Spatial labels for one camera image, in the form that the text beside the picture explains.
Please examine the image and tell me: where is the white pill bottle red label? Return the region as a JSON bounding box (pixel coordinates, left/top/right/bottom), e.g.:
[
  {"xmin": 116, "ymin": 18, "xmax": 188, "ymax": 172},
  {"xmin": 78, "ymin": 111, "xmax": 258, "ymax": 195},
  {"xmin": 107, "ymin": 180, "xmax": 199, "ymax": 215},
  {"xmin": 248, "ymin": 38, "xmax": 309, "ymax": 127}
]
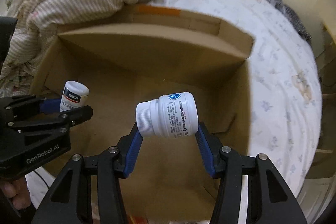
[{"xmin": 59, "ymin": 81, "xmax": 89, "ymax": 112}]

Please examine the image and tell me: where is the white pill bottle blue logo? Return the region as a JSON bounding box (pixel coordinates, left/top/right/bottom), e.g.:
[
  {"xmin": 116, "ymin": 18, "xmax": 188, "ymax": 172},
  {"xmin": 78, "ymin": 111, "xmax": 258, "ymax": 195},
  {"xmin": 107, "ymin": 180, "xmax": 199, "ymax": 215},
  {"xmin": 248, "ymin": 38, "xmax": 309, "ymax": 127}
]
[{"xmin": 135, "ymin": 92, "xmax": 199, "ymax": 138}]

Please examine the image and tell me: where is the person's left hand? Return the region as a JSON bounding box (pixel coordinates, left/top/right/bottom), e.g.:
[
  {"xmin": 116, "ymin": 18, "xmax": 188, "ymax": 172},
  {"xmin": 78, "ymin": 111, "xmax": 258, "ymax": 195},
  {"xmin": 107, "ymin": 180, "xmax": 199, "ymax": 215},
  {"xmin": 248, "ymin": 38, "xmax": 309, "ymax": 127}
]
[{"xmin": 1, "ymin": 177, "xmax": 31, "ymax": 210}]

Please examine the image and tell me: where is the brown cardboard box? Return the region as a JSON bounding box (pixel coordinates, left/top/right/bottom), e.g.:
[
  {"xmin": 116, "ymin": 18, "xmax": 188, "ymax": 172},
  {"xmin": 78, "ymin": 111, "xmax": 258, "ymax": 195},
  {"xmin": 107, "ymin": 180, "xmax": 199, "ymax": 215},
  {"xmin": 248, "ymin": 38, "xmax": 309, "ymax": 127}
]
[{"xmin": 30, "ymin": 5, "xmax": 253, "ymax": 221}]

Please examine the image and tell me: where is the white floral bed sheet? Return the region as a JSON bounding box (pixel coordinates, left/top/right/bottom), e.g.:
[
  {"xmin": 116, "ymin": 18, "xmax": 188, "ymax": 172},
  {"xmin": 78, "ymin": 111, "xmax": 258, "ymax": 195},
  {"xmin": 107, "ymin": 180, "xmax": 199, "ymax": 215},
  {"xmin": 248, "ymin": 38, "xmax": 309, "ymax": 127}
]
[{"xmin": 26, "ymin": 0, "xmax": 324, "ymax": 224}]

